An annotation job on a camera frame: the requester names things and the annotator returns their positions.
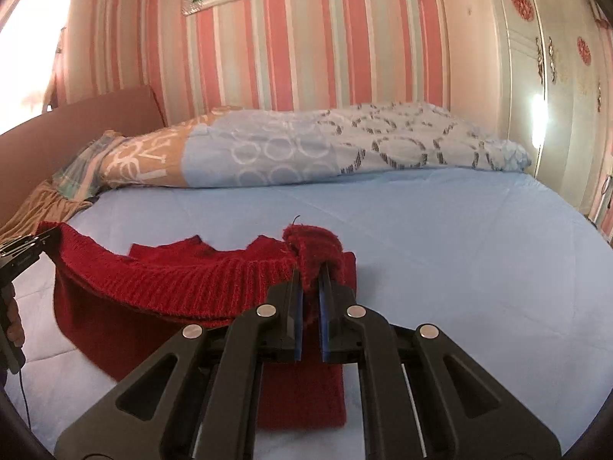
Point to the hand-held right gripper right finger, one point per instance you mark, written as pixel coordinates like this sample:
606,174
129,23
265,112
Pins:
325,330

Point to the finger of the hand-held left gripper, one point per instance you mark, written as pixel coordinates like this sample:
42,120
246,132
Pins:
28,249

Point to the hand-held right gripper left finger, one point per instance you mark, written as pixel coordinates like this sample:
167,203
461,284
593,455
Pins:
298,330

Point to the red knitted sweater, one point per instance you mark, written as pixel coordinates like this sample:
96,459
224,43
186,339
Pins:
191,287

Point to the person's left hand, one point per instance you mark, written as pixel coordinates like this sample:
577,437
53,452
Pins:
16,321

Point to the plaid pillow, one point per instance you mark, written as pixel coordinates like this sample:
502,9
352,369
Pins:
81,167

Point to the pink padded headboard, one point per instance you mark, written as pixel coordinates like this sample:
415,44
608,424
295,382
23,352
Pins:
86,124

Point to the light blue quilted bed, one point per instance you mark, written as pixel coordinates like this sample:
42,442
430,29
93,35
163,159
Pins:
455,258

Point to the folded patterned duvet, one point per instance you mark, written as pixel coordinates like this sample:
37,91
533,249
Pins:
297,148

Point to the bright window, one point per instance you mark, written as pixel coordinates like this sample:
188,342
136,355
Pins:
24,43

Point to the cream wardrobe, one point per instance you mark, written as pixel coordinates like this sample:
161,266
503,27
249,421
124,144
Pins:
550,81

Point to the red round wardrobe decal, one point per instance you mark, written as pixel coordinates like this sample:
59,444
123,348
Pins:
522,4
584,50

